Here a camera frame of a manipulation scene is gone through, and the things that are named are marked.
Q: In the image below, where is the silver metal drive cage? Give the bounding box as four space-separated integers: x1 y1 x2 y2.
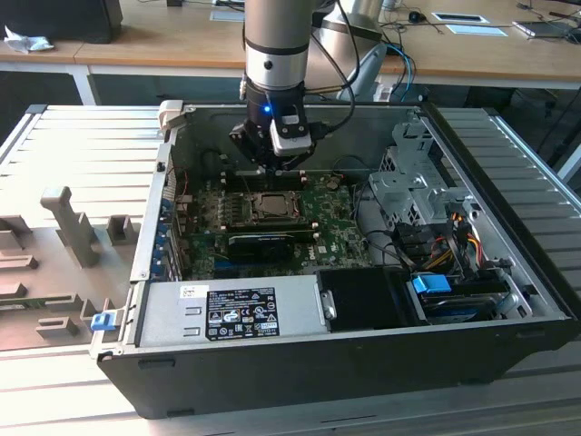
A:
366 121 478 231

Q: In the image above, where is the silver laptop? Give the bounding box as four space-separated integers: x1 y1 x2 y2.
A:
512 19 576 41

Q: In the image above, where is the black box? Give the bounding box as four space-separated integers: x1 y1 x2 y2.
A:
0 0 124 45

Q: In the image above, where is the blue disk carrier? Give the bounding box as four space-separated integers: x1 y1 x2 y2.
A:
410 272 453 297

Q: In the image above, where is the CPU socket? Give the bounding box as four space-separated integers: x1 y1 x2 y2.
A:
246 189 304 224

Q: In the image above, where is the white framed desk hatch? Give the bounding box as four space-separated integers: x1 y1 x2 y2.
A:
430 11 492 25

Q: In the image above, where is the green motherboard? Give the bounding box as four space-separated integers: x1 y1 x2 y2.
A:
179 174 378 281

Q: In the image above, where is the crumpled white paper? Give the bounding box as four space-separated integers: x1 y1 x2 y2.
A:
3 25 56 55

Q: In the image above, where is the black RAM slot bank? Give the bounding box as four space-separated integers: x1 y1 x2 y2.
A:
225 219 319 239
225 169 306 193

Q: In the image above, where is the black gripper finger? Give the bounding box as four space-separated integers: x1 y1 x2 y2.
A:
275 146 317 176
228 119 276 176

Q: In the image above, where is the grey parts rack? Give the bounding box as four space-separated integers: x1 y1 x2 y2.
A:
0 184 143 353

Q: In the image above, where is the metal socket cover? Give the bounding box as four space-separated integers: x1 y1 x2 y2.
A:
249 192 302 221

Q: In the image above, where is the yellow red wire bundle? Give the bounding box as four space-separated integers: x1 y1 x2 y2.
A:
426 213 483 270

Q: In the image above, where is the black PC case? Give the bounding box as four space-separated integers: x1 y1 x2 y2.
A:
95 99 581 420

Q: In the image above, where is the green RAM stick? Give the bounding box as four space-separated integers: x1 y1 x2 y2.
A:
0 294 79 312

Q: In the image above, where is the black graphics card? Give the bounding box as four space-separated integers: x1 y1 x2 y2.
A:
225 231 297 265

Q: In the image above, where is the thin black wire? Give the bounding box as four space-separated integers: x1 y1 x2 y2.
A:
332 155 379 183

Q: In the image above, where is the blue cable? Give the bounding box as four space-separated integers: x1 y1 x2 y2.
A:
385 42 417 102

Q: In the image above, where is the silver power supply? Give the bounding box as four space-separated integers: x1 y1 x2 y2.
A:
134 274 329 347

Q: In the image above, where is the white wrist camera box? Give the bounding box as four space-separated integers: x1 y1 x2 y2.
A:
269 104 315 158

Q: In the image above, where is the wooden desk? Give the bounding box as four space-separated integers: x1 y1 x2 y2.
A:
0 0 581 106

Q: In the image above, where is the silver CPU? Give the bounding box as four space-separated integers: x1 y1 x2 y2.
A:
260 195 292 216

